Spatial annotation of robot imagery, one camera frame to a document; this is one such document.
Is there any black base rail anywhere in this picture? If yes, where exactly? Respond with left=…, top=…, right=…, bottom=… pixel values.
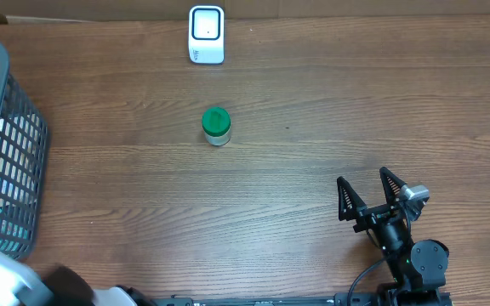
left=151, top=292, right=453, bottom=306

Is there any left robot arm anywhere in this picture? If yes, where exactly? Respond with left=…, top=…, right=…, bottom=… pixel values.
left=0, top=252, right=152, bottom=306

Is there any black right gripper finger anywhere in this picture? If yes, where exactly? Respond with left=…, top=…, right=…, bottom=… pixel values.
left=337, top=176, right=367, bottom=221
left=379, top=167, right=407, bottom=206

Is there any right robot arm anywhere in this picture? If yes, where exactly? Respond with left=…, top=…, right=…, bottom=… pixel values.
left=334, top=167, right=453, bottom=306

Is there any white barcode scanner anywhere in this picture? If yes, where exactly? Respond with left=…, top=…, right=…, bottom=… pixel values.
left=188, top=5, right=225, bottom=65

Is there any grey plastic mesh basket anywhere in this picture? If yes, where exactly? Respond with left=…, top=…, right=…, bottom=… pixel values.
left=0, top=43, right=50, bottom=260

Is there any green lid white jar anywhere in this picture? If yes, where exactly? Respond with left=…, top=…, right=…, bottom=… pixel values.
left=202, top=107, right=231, bottom=146

